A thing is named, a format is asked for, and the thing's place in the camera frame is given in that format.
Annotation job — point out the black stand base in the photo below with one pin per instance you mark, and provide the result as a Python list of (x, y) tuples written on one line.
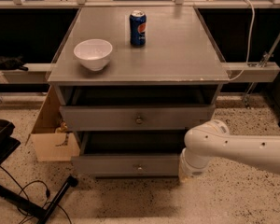
[(41, 213)]

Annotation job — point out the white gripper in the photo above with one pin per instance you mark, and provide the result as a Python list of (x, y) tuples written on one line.
[(192, 171)]

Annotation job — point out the grey top drawer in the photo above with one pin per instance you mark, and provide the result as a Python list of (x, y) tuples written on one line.
[(135, 117)]

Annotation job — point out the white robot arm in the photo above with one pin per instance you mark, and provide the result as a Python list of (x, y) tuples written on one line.
[(213, 139)]

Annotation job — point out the black chair seat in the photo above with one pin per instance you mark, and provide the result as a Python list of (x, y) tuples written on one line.
[(7, 143)]

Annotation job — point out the black cloth on rail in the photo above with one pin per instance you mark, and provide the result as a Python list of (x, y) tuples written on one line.
[(12, 63)]

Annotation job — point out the cardboard box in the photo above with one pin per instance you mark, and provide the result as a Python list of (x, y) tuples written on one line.
[(51, 138)]

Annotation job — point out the white bowl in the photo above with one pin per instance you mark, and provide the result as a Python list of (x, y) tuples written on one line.
[(93, 54)]

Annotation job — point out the metal rail frame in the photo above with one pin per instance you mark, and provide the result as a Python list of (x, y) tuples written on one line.
[(258, 72)]

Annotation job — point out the grey drawer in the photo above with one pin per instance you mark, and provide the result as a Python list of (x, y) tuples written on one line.
[(129, 153), (135, 117)]

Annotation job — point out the blue pepsi can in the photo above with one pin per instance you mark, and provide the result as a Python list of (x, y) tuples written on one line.
[(138, 20)]

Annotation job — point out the grey drawer cabinet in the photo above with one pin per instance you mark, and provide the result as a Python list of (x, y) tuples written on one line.
[(129, 108)]

